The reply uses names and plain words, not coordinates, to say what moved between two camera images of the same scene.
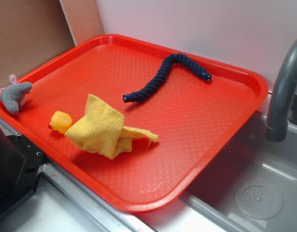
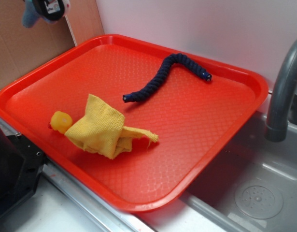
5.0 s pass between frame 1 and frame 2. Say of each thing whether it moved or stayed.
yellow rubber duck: stayed
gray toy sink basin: stayed
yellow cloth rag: stayed
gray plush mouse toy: moved
